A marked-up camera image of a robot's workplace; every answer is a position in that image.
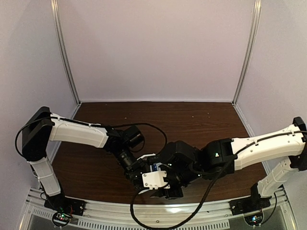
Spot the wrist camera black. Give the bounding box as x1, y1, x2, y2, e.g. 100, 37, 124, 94
137, 153, 160, 164
142, 171, 170, 190

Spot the blue AAA battery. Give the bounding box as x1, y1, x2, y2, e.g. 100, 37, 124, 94
150, 163, 161, 172

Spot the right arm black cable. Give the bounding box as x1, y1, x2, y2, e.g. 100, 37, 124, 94
130, 167, 224, 228

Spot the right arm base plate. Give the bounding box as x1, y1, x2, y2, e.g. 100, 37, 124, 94
229, 196, 271, 216

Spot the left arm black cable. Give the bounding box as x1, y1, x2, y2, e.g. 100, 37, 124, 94
14, 112, 168, 159

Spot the left aluminium corner post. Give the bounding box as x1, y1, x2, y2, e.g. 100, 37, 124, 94
50, 0, 81, 105

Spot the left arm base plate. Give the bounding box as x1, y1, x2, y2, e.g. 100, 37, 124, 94
44, 196, 85, 216

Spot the left controller board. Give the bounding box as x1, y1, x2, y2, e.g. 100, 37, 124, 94
51, 212, 72, 227

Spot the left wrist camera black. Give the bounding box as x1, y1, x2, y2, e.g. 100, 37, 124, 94
137, 153, 160, 164

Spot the controller board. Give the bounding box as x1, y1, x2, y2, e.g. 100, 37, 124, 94
244, 211, 264, 227
51, 212, 72, 227

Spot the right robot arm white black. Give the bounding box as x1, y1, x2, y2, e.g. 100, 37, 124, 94
153, 117, 307, 206

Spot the aluminium front rail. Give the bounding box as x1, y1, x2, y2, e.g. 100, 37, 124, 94
17, 188, 297, 230

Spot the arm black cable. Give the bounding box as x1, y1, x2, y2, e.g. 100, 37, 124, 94
130, 167, 224, 228
14, 112, 168, 159

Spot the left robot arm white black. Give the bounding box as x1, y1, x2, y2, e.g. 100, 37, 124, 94
15, 106, 146, 207

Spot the right aluminium corner post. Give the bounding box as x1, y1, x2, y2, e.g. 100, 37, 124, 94
232, 0, 262, 106

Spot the aluminium corner post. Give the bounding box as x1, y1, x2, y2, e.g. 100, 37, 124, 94
50, 0, 81, 105
232, 0, 262, 106

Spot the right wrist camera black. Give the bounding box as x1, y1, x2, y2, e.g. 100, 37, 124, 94
142, 171, 170, 190

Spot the right controller board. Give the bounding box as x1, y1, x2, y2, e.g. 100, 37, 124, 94
244, 211, 264, 227

